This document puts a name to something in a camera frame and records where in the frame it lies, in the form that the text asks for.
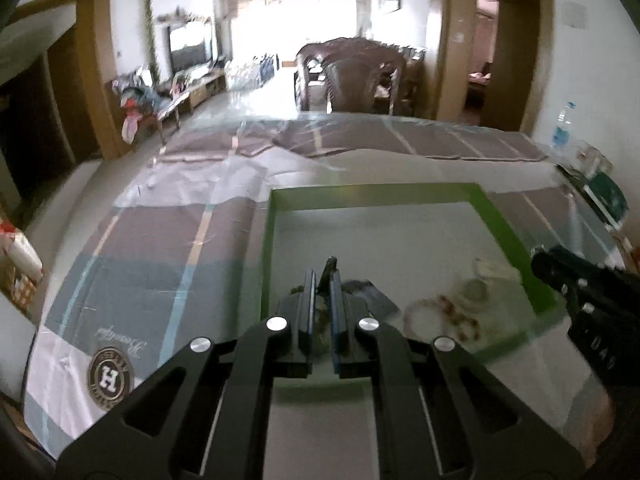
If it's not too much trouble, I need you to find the red and white bead bracelet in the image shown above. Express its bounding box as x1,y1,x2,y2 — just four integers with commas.
401,294,484,344

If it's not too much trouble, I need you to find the white pearl jewelry piece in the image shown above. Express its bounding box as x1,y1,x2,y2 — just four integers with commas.
452,258,523,313

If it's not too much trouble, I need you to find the green and white box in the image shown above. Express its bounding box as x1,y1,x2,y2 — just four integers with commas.
572,144,628,231

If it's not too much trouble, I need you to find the black watch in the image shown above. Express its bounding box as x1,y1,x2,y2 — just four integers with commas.
310,257,400,359

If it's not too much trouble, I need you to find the green cardboard box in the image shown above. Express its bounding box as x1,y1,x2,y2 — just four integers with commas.
260,183,561,390

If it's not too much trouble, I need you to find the checked grey pink tablecloth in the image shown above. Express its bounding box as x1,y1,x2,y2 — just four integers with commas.
22,112,632,480

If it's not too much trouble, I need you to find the plastic water bottle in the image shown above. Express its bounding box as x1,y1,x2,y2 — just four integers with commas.
551,101,576,152

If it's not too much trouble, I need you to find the white bottle red cap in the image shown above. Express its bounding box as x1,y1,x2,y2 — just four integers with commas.
1,220,43,284

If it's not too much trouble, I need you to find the pile of clothes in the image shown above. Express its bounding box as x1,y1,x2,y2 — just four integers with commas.
111,66,170,144

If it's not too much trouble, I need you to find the wooden tv cabinet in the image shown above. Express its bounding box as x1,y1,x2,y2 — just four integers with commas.
155,68,227,131

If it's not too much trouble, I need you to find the dark wooden chair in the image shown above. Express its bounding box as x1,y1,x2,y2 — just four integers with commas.
294,37,425,117

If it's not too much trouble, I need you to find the flat screen television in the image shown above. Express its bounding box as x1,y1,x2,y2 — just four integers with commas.
168,21,213,73

